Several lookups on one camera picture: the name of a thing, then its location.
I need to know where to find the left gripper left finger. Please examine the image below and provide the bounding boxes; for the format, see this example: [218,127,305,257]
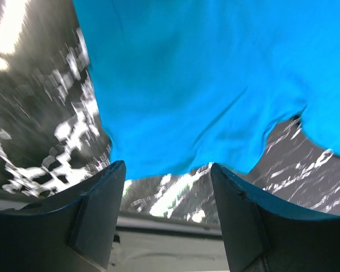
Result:
[0,161,126,271]

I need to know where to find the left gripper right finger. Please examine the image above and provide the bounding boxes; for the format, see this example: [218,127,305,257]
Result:
[211,163,340,271]

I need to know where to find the blue t shirt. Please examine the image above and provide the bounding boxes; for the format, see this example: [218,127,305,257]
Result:
[74,1,340,179]

